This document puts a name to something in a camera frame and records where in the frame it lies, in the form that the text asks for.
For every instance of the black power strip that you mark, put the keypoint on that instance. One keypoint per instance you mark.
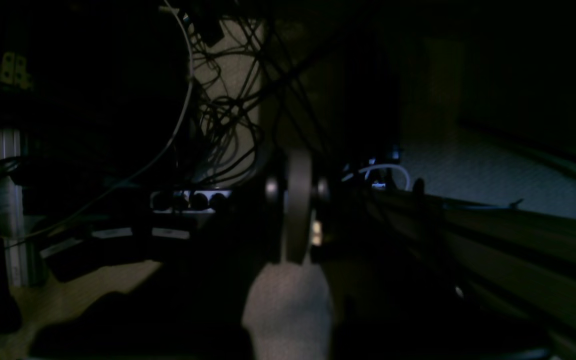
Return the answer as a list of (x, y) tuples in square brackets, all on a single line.
[(186, 202)]

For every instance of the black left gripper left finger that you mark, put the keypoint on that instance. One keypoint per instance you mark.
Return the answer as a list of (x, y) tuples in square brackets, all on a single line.
[(192, 306)]

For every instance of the aluminium frame post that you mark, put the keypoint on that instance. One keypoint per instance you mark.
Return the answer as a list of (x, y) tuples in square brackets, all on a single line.
[(19, 263)]

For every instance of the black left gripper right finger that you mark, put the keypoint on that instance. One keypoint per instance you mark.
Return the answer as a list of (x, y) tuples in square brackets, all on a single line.
[(396, 295)]

